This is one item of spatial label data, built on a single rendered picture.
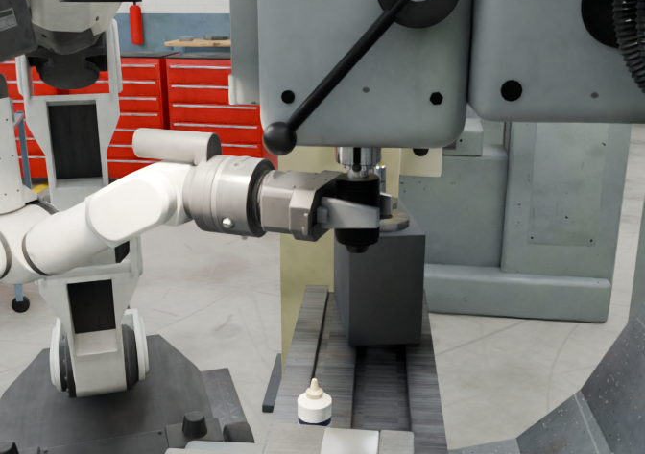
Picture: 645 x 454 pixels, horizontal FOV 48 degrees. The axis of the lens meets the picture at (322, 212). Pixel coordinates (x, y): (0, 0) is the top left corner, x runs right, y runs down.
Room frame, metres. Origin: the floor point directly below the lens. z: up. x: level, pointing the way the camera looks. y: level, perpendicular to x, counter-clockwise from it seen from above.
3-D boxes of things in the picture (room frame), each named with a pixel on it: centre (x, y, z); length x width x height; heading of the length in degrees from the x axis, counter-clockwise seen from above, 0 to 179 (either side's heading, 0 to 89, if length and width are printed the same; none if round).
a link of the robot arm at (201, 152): (0.82, 0.15, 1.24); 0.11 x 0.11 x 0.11; 70
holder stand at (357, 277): (1.18, -0.09, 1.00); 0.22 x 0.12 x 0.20; 5
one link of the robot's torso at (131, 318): (1.48, 0.50, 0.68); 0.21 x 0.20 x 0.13; 17
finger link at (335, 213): (0.72, -0.03, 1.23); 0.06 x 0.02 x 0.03; 70
